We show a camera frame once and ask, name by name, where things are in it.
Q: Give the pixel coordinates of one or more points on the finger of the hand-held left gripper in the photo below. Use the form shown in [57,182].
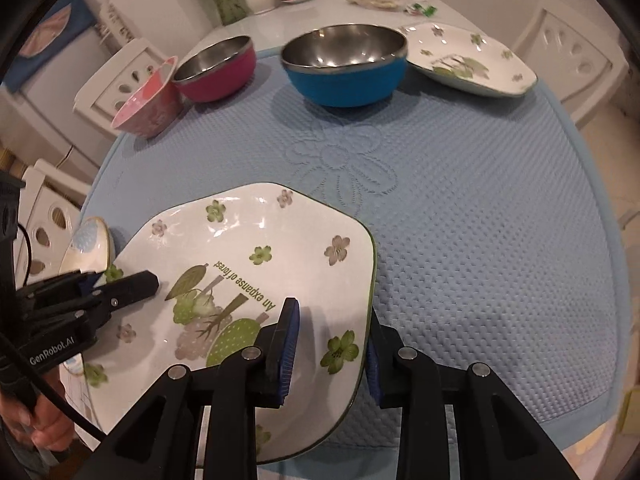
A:
[60,285]
[132,287]

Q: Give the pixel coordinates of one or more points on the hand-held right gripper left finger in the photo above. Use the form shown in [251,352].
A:
[287,352]

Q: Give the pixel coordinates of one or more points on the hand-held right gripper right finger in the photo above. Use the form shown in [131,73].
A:
[372,375]

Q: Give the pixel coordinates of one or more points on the white floral plate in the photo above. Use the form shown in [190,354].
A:
[280,260]
[460,45]

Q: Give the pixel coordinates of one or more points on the blue steel bowl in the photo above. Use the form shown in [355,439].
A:
[345,85]

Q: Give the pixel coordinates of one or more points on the person's left hand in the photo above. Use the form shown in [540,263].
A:
[45,422]

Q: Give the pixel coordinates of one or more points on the small light blue bowl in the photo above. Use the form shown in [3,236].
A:
[87,242]

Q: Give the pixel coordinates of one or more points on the white dining chair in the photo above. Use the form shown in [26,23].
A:
[565,65]
[42,210]
[107,85]

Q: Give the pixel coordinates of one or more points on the white refrigerator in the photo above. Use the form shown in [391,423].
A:
[40,120]

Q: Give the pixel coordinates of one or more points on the pink plastic bowl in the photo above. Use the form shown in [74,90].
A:
[150,105]

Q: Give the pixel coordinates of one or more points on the light blue quilted mat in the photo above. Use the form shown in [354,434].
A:
[475,210]

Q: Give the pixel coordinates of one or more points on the magenta steel bowl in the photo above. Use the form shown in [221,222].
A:
[220,80]

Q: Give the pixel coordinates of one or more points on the green candy wrappers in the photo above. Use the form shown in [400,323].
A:
[420,9]

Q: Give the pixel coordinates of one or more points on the blue wall poster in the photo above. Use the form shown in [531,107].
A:
[50,40]

